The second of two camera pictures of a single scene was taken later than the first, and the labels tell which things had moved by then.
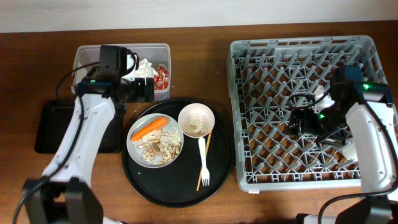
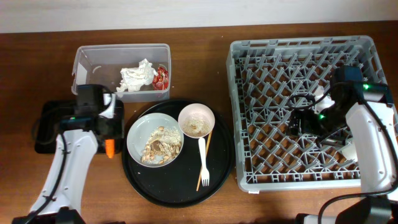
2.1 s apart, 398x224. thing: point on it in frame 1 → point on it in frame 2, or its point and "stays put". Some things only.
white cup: x=349 y=152 stays put
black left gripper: x=143 y=88 → x=120 y=134
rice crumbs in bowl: x=196 y=124 stays put
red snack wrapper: x=161 y=79 stays put
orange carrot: x=157 y=124 → x=110 y=148
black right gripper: x=305 y=115 stays put
